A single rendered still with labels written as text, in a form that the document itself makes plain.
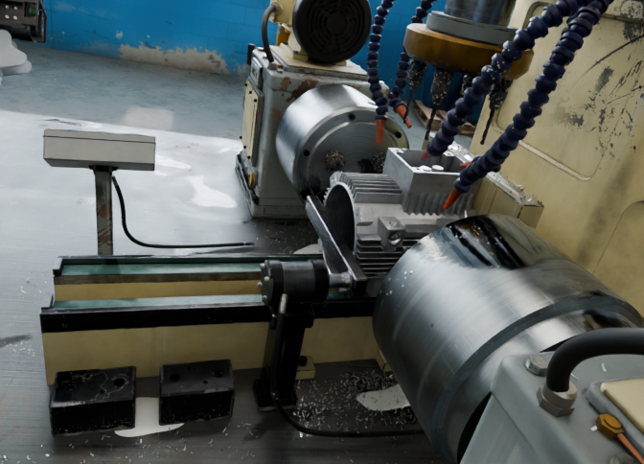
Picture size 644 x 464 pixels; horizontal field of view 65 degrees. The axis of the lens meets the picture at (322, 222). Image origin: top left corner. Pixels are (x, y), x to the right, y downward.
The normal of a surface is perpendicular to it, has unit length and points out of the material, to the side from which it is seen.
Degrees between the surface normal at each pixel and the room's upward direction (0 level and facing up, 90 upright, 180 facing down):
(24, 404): 0
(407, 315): 73
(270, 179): 90
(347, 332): 90
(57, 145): 57
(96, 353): 90
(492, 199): 90
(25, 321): 0
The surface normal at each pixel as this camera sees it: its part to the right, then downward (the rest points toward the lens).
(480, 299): -0.52, -0.65
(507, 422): -0.95, -0.02
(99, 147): 0.32, -0.07
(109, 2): 0.11, 0.47
